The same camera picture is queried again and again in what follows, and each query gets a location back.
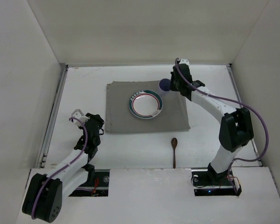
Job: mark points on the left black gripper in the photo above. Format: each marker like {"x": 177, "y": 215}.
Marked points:
{"x": 96, "y": 119}

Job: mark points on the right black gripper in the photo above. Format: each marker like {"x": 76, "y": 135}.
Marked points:
{"x": 179, "y": 70}

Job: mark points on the lilac plastic cup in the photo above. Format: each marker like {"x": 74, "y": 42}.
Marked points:
{"x": 164, "y": 87}

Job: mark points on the grey cloth placemat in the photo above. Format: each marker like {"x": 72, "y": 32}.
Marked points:
{"x": 119, "y": 120}

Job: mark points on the white plate green red rim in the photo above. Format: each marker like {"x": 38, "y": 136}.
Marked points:
{"x": 145, "y": 104}

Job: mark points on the brown wooden spoon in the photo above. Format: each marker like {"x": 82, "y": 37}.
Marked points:
{"x": 174, "y": 143}

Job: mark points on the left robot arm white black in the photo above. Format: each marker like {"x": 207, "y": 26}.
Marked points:
{"x": 46, "y": 192}

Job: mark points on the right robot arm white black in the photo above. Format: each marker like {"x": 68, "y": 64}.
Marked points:
{"x": 235, "y": 123}

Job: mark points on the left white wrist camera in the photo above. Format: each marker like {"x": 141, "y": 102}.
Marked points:
{"x": 78, "y": 118}

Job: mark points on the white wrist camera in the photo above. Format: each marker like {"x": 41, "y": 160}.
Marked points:
{"x": 78, "y": 118}
{"x": 182, "y": 61}

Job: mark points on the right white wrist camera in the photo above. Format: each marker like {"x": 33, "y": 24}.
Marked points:
{"x": 182, "y": 61}

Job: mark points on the right aluminium frame rail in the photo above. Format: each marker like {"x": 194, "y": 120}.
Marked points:
{"x": 252, "y": 142}

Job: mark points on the aluminium frame rail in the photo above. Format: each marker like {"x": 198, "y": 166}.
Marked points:
{"x": 42, "y": 156}
{"x": 252, "y": 142}

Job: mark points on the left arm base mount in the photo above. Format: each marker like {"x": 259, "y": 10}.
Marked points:
{"x": 97, "y": 184}

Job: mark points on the left aluminium frame rail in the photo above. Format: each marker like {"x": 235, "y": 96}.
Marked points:
{"x": 42, "y": 156}

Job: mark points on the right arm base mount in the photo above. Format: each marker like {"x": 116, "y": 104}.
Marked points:
{"x": 207, "y": 182}

